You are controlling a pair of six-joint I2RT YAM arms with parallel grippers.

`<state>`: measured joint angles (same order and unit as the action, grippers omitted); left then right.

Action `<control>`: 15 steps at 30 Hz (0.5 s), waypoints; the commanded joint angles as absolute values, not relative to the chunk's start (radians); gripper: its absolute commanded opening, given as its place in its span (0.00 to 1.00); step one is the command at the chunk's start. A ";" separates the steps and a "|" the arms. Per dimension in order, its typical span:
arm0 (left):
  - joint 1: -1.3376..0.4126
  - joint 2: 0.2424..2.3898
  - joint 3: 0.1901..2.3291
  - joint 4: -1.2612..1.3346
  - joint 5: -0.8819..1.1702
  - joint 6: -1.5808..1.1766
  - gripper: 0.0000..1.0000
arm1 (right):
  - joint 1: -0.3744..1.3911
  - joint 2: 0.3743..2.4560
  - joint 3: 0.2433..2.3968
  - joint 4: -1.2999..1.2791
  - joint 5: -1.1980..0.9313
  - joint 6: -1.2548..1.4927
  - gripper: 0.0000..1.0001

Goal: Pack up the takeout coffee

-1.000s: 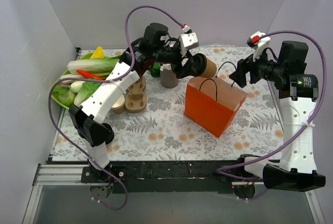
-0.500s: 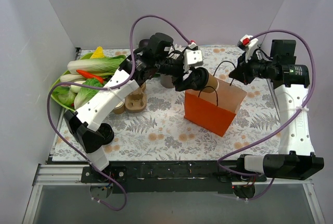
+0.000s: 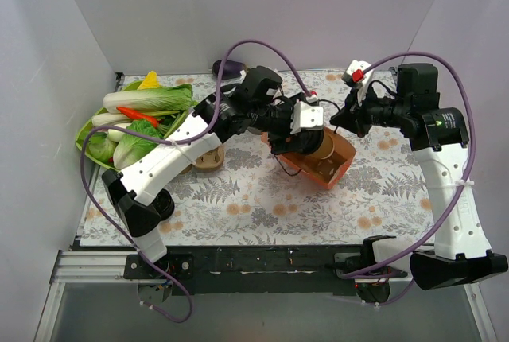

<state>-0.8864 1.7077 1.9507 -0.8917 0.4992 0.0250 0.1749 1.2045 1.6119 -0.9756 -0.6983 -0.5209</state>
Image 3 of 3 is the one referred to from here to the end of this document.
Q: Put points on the aluminium frame rail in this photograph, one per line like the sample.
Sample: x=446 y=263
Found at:
x=103 y=266

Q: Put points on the white radish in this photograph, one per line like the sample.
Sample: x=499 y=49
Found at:
x=107 y=118

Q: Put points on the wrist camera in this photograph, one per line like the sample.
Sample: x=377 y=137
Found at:
x=357 y=76
x=307 y=114

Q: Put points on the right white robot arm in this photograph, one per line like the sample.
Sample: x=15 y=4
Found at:
x=439 y=141

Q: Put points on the yellow corn cob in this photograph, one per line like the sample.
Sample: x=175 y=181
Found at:
x=150 y=81

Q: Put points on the green lettuce leaf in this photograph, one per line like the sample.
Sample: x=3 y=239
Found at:
x=131 y=149

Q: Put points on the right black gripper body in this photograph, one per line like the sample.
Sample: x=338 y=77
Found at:
x=359 y=113

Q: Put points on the red chili pepper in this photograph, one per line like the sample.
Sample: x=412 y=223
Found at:
x=136 y=115

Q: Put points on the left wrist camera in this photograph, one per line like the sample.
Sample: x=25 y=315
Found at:
x=307 y=114

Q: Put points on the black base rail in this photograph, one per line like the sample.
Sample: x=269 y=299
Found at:
x=259 y=269

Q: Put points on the purple eggplant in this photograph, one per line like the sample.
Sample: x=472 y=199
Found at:
x=231 y=69

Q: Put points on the floral table mat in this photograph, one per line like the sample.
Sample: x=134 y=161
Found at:
x=253 y=199

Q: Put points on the napa cabbage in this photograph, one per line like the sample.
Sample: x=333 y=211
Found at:
x=178 y=98

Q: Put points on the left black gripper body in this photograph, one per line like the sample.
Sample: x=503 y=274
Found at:
x=287 y=140

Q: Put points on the orange paper bag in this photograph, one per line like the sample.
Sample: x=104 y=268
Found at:
x=325 y=172

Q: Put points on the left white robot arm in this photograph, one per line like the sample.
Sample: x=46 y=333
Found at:
x=138 y=193

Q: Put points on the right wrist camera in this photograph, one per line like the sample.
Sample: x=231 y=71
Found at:
x=357 y=76

